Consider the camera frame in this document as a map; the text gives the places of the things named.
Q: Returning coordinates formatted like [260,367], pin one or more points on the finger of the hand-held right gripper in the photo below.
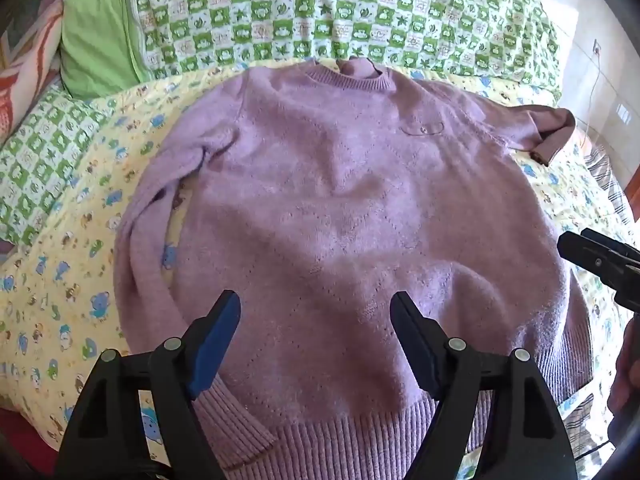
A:
[607,267]

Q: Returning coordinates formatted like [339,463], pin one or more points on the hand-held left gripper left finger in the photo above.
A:
[216,347]

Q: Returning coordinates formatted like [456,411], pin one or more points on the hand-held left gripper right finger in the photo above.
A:
[414,340]

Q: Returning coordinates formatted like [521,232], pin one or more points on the purple knit sweater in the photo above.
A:
[325,200]

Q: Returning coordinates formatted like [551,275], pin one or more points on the person's right hand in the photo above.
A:
[626,365]

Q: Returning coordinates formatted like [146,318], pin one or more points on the grey striped cloth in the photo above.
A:
[607,180]

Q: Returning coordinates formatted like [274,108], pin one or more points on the yellow cartoon print sheet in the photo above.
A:
[65,285]

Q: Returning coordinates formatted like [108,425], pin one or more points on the red pink cloth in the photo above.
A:
[22,435]

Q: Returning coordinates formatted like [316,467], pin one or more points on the small green checkered pillow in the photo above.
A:
[40,150]

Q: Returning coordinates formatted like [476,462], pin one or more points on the plain green pillow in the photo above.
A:
[95,35]

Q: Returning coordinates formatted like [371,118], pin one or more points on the orange floral blanket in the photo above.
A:
[25,70]

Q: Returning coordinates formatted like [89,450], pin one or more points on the white wall switch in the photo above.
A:
[623,111]

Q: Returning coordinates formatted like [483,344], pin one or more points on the white wall socket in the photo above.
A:
[597,46]

